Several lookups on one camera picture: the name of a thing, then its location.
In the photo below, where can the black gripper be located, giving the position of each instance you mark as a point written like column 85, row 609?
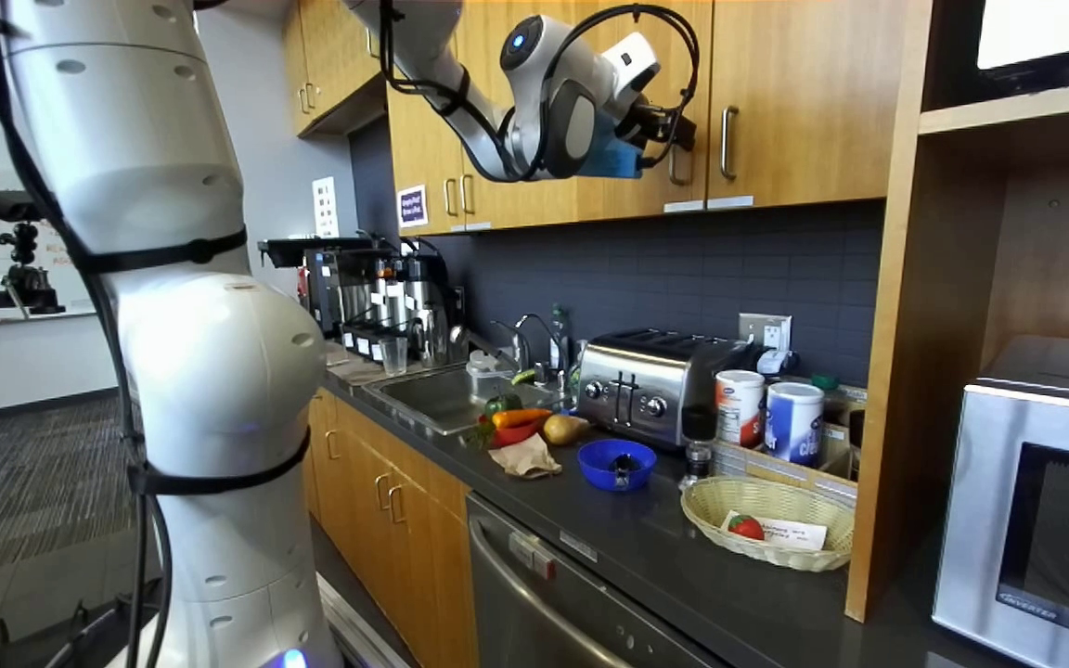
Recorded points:
column 654, row 133

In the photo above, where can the wooden cabinet door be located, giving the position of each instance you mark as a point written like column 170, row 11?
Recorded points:
column 331, row 68
column 802, row 103
column 494, row 103

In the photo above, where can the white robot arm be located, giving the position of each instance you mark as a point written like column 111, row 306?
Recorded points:
column 118, row 136

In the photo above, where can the lower sink cabinet door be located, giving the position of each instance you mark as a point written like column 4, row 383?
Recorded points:
column 403, row 530

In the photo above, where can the chrome faucet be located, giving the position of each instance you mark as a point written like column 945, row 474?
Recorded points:
column 534, row 346

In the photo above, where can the purple sign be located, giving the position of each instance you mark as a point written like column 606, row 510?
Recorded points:
column 409, row 205

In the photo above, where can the silver toaster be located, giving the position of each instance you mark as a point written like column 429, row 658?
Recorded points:
column 651, row 383

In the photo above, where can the red white canister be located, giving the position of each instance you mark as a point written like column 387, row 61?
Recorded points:
column 739, row 405

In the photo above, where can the black coffee machine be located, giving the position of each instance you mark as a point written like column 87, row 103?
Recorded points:
column 382, row 303

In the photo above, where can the green bell pepper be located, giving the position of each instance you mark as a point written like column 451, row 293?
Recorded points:
column 504, row 403

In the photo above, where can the yellow potato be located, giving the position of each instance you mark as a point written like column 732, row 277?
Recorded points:
column 566, row 427

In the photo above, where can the blue white canister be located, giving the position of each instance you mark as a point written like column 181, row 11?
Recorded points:
column 792, row 420

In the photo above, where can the orange pepper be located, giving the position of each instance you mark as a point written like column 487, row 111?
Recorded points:
column 518, row 418

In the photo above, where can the stainless steel sink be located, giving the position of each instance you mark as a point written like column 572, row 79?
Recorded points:
column 440, row 403

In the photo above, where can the black pepper shaker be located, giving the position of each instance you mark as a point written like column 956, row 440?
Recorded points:
column 701, row 457

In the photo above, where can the wooden condiment box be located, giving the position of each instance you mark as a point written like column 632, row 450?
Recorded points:
column 729, row 457

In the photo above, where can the blue bowl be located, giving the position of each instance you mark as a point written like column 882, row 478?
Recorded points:
column 619, row 467

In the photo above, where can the brown paper napkin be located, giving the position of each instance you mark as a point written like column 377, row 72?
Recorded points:
column 525, row 457

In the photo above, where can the stainless steel dishwasher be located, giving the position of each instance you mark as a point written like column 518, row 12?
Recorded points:
column 545, row 609

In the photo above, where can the silver microwave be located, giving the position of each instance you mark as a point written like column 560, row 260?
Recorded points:
column 1004, row 565

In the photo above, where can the wall power outlet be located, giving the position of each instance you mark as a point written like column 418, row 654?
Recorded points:
column 767, row 329

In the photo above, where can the camera tripod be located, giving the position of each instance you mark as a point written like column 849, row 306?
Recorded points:
column 23, row 282

